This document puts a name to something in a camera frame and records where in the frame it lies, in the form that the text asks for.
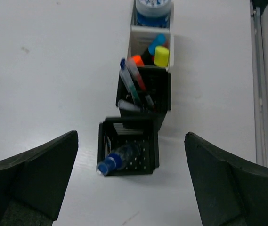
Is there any orange highlighter marker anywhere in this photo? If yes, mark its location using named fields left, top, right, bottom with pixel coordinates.
left=131, top=55, right=145, bottom=66

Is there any red gel pen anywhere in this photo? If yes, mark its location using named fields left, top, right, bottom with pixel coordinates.
left=125, top=59, right=156, bottom=112

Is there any blue cleaning gel jar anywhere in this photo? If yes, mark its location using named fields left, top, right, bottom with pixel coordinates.
left=135, top=0, right=172, bottom=28

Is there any far white mesh container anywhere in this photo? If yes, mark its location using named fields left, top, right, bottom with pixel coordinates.
left=130, top=0, right=174, bottom=30

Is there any far black mesh container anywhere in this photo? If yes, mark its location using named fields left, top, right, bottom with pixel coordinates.
left=119, top=67, right=171, bottom=129

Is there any black mesh container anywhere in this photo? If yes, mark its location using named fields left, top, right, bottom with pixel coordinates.
left=96, top=116, right=160, bottom=177
left=119, top=67, right=171, bottom=129

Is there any white mesh container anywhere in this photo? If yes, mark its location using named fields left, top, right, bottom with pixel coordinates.
left=127, top=25, right=174, bottom=71
left=130, top=0, right=174, bottom=30

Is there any green gel pen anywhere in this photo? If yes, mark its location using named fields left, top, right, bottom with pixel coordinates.
left=124, top=75, right=142, bottom=106

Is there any aluminium table edge rail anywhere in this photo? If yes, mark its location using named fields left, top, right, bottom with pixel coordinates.
left=250, top=0, right=268, bottom=167

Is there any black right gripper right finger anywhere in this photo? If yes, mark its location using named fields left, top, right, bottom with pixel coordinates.
left=185, top=132, right=268, bottom=226

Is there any yellow highlighter marker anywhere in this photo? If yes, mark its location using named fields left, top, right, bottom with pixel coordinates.
left=154, top=46, right=170, bottom=67

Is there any purple gel pen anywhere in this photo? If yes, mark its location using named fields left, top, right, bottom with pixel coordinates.
left=117, top=99, right=142, bottom=112

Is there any blue ballpoint pen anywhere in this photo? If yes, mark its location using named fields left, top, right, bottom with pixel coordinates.
left=119, top=58, right=142, bottom=107

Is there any near black mesh container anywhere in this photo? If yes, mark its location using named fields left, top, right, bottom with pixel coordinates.
left=96, top=116, right=160, bottom=177

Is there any blue highlighter marker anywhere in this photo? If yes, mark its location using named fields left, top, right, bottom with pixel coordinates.
left=148, top=33, right=166, bottom=56

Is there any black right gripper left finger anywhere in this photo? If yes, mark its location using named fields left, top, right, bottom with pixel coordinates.
left=0, top=131, right=78, bottom=226

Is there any near white mesh container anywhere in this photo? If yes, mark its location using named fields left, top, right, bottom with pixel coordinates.
left=127, top=25, right=174, bottom=71

